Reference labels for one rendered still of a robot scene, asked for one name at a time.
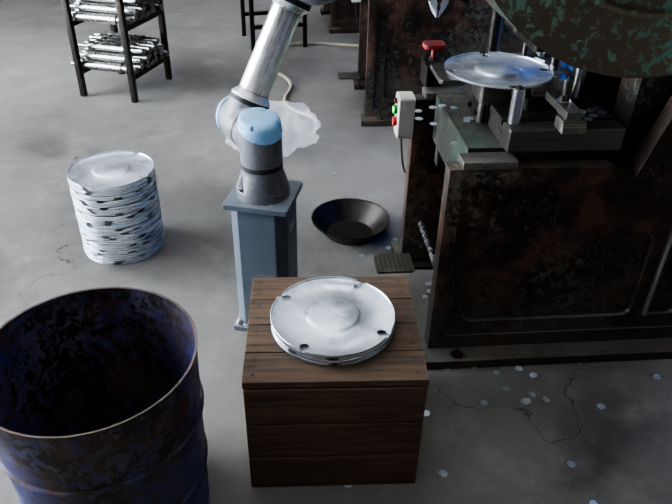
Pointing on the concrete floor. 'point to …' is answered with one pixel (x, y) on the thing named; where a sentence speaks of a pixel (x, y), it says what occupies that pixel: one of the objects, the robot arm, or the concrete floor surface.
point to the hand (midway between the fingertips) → (437, 13)
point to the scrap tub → (103, 401)
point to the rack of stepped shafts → (104, 49)
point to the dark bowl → (350, 220)
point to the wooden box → (333, 402)
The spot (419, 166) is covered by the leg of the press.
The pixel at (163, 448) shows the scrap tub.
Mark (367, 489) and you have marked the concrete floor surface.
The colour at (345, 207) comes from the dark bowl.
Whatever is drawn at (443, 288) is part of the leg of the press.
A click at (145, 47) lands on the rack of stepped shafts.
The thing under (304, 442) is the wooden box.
